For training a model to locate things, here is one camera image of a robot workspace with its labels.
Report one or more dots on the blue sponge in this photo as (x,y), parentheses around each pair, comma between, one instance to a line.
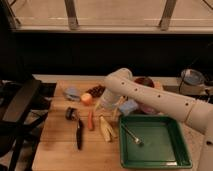
(127,107)

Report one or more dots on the green plastic tray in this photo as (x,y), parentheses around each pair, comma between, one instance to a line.
(163,146)

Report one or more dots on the blue bowl on stand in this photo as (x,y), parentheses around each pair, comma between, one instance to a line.
(192,82)

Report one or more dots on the orange toy carrot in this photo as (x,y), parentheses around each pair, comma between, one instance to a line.
(90,121)

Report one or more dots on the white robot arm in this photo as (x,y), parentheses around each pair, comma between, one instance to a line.
(195,113)

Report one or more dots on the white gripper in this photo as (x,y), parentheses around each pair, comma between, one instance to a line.
(110,100)

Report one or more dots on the black office chair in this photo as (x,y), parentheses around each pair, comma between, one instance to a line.
(27,109)

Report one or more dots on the orange bowl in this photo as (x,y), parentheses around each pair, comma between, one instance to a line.
(146,81)

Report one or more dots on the orange toy apple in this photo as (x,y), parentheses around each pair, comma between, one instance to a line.
(86,99)

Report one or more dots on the metal spoon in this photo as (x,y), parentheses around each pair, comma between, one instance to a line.
(135,139)

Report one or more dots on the blue cloth toy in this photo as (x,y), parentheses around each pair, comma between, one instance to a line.
(72,94)

